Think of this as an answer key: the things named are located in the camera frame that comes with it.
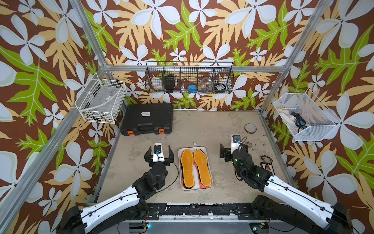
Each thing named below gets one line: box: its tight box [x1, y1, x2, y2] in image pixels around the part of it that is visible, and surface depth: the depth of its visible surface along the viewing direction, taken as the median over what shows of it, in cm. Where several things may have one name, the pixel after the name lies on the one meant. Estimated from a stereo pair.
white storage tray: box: [177, 146, 214, 192], surface depth 88 cm
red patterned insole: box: [193, 159, 210, 189], surface depth 84 cm
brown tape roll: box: [243, 122, 258, 135], surface depth 111 cm
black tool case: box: [120, 102, 173, 137], surface depth 107 cm
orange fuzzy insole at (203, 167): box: [193, 149, 212, 187], surface depth 88 cm
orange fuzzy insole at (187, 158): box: [181, 148, 195, 188], surface depth 89 cm
